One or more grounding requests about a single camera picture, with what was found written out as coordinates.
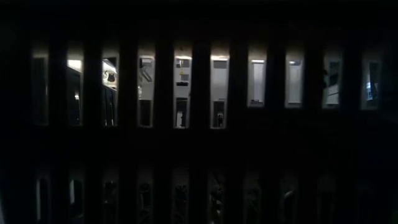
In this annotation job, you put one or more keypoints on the black plastic slotted basket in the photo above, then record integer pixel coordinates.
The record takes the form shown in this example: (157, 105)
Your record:
(199, 140)

